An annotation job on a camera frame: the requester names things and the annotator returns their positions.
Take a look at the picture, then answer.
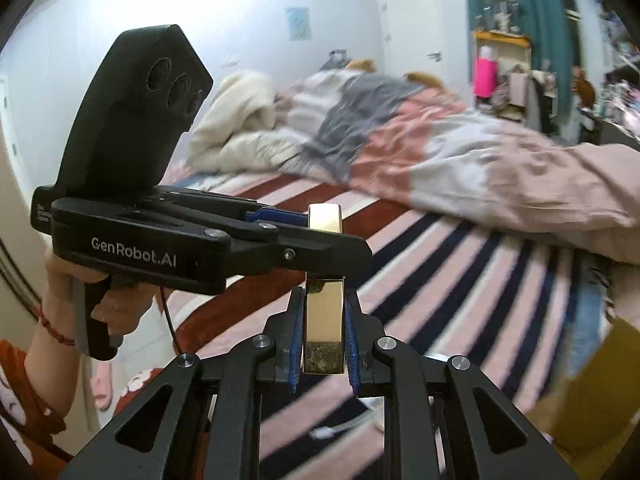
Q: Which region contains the yellow shelf unit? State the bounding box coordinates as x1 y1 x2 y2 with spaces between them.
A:
473 0 534 122

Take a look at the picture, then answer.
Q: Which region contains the white cable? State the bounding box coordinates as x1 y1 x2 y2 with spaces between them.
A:
310 409 382 439

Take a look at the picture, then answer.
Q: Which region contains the pink slipper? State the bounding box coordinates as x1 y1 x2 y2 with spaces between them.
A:
90 360 114 409

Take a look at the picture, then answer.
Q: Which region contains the blue denim cloth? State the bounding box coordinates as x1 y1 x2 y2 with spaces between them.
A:
569 259 617 343

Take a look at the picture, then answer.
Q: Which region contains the white door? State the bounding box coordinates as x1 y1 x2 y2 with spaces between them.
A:
377 0 474 111

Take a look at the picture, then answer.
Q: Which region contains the red floral slipper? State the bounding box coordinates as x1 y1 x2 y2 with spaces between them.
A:
117 367 162 411

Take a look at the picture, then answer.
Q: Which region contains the mustard yellow cloth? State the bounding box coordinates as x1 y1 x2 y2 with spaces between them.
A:
529 319 640 467

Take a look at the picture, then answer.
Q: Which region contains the pink grey patchwork duvet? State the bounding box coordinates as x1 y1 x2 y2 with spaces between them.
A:
276 69 640 263

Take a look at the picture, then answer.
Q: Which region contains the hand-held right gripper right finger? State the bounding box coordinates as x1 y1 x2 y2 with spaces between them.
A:
344 289 577 480

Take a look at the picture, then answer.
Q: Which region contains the red string bracelet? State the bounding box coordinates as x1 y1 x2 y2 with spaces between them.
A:
39 309 77 349

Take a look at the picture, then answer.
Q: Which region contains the cluttered desk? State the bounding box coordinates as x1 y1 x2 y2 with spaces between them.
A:
579 35 640 147

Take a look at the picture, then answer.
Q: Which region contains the light blue wall poster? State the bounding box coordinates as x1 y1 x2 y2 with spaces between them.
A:
285 6 314 41

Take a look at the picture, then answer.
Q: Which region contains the person's left hand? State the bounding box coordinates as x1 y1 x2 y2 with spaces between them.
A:
42 247 157 347

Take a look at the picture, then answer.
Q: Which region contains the bright pink bag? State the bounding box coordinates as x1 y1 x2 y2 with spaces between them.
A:
474 57 499 100

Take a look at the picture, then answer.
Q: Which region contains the striped bed sheet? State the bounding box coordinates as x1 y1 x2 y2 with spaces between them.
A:
114 169 617 480

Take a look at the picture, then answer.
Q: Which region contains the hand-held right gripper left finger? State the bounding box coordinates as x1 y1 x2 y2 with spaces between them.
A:
57 286 305 480

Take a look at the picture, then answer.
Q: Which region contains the teal curtain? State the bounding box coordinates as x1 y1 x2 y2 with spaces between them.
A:
465 0 577 137

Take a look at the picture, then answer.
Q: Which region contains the cream fluffy blanket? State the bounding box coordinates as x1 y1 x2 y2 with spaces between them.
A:
187 72 307 172

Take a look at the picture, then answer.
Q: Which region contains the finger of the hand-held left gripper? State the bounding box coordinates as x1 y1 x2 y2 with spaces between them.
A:
137 185 311 233
205 221 374 283

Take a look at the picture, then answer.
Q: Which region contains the gold rectangular box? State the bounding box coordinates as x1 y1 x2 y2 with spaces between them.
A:
302 203 347 375

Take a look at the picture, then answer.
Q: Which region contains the person's left forearm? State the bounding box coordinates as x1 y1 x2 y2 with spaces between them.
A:
0 310 78 467

